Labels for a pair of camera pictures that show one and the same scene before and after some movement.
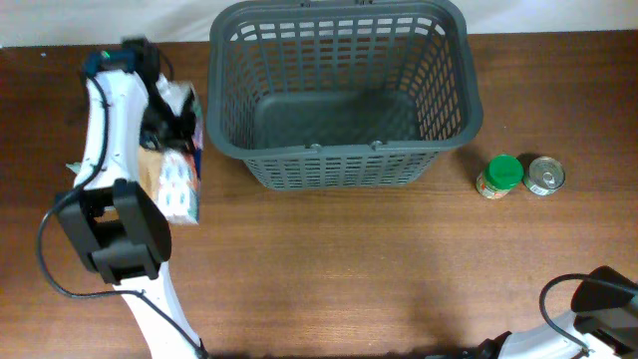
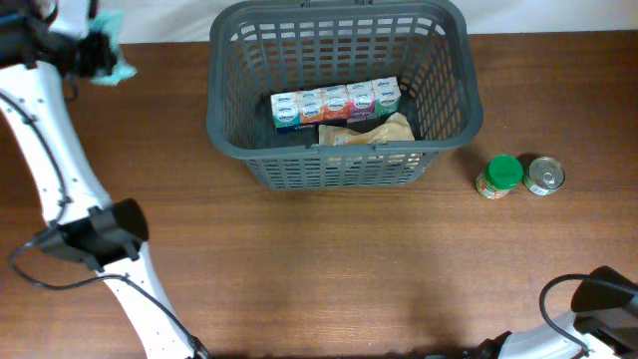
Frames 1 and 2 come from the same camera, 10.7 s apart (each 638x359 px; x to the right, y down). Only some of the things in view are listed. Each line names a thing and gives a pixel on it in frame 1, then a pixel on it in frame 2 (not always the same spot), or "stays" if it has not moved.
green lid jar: x=501 y=174 stays
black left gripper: x=181 y=134 -> x=106 y=54
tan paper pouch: x=149 y=173 -> x=396 y=128
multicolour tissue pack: x=179 y=175 -> x=307 y=109
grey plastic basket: x=340 y=95 stays
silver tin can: x=544 y=176 stays
